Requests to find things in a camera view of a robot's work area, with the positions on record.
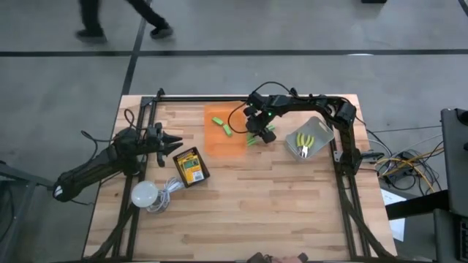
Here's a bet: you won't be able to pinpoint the black aluminium table frame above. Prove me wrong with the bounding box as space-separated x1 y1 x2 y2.
83 95 398 262

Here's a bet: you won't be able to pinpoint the green-handled pliers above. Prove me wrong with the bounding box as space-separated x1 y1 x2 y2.
295 131 315 159

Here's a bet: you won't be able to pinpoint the black table clamp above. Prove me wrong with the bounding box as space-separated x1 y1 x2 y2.
361 151 385 162

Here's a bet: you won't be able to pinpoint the person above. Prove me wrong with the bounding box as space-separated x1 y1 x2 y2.
75 0 175 42

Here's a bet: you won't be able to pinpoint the grey plastic tray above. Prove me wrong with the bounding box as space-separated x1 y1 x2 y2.
284 115 336 161

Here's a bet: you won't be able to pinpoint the white round lamp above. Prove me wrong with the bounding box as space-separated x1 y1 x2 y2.
130 180 159 209

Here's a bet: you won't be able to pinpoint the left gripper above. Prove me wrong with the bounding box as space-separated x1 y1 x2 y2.
140 122 184 168

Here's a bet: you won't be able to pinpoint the black power strip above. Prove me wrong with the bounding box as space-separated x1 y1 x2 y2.
383 168 416 183

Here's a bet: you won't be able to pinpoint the grey metal stand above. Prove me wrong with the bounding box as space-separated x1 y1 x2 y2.
0 160 59 263

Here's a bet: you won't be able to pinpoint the black slotted plastic basket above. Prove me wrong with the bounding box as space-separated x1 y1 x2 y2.
172 146 211 188

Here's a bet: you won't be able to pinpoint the dark grey equipment cabinet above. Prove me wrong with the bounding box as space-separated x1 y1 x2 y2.
433 107 468 263

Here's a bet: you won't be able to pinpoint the yellow floor cable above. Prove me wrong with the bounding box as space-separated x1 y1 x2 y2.
376 145 445 194

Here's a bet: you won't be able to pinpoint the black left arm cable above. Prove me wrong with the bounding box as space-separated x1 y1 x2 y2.
80 108 147 145

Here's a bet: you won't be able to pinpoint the white paper sheet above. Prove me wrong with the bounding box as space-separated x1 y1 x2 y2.
380 188 407 243

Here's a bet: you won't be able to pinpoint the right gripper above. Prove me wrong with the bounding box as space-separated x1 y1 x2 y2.
243 91 278 144

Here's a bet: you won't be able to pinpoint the person's hand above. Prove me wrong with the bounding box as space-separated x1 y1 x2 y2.
246 251 310 263

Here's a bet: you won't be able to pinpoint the thin grey floor cable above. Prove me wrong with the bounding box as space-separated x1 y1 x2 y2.
366 125 442 134

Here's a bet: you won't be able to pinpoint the black support beam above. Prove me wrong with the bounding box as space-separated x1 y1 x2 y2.
385 189 450 221

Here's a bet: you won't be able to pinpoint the orange mesh zipper pouch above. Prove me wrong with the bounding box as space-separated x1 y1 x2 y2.
203 102 249 158

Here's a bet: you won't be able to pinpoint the black floor cable bundle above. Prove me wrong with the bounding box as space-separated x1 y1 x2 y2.
365 129 445 193

